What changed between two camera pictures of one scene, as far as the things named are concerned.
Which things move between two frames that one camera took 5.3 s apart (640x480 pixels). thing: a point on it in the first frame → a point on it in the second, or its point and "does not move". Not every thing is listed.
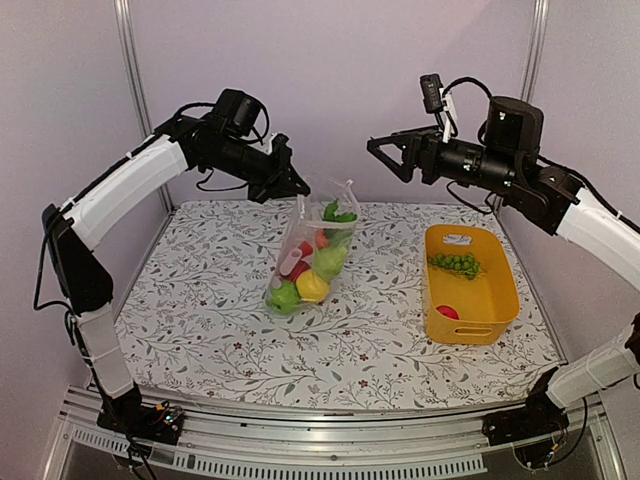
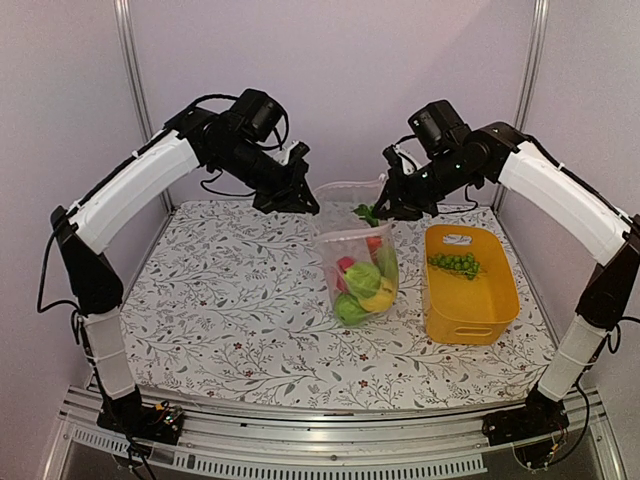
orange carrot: x=330 y=221 → x=369 y=213
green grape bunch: x=460 y=263 does not move
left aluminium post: x=138 y=80 does not move
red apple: x=302 y=266 → x=343 y=263
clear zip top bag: x=316 y=247 → x=358 y=251
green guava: x=328 y=261 → x=362 y=279
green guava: x=284 y=297 → x=349 y=310
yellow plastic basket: x=485 y=306 does not move
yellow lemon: x=311 y=287 → x=382 y=300
